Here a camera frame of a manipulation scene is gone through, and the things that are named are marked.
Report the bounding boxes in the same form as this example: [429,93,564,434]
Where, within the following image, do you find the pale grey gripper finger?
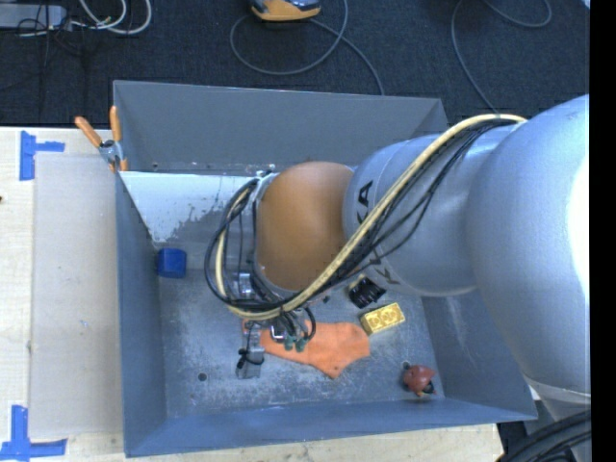
[247,346,267,380]
[235,346,253,380]

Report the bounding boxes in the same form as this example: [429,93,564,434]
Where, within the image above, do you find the grey metal bin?
[112,79,539,459]

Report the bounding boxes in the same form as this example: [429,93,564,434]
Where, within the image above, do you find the blue cube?
[156,246,189,280]

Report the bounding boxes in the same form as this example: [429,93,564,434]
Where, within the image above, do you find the orange flat cloth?
[242,319,372,380]

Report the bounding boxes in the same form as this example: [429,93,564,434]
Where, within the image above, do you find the yellow toy brick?
[359,301,407,337]

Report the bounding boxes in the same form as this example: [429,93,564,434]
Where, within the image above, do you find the red-brown toy animal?
[401,363,438,398]

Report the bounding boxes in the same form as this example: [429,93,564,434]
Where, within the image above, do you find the pale flat board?
[27,153,125,441]

